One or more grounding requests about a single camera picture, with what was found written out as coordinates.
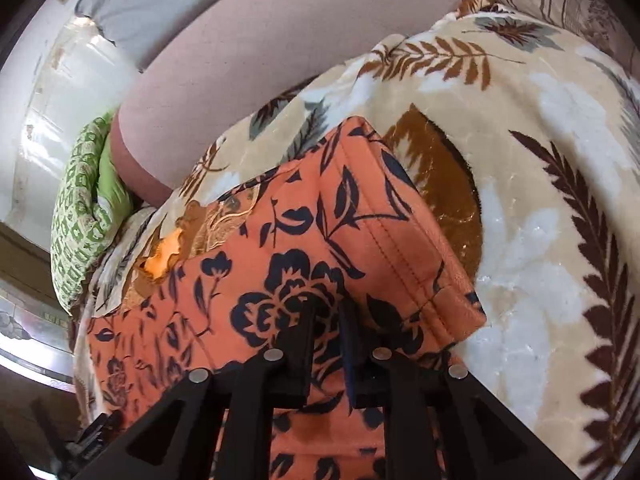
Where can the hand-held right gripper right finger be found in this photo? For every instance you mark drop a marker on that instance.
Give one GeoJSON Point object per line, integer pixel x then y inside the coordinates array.
{"type": "Point", "coordinates": [352, 350]}

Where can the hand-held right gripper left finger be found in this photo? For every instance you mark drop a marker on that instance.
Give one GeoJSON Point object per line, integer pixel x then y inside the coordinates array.
{"type": "Point", "coordinates": [295, 360]}

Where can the orange floral garment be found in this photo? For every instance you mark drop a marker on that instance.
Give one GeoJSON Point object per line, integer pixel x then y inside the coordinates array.
{"type": "Point", "coordinates": [300, 210]}

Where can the wooden stained glass cabinet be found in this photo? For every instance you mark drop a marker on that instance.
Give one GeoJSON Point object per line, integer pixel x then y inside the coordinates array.
{"type": "Point", "coordinates": [30, 330]}

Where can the green patterned pillow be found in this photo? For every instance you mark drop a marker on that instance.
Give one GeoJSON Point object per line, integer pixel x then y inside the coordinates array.
{"type": "Point", "coordinates": [80, 200]}

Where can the beige leaf-print blanket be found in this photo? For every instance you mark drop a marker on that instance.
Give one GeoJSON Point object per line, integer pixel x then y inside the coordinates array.
{"type": "Point", "coordinates": [525, 160]}

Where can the grey pillow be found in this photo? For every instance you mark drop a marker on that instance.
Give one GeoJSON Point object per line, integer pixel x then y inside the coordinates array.
{"type": "Point", "coordinates": [150, 0]}

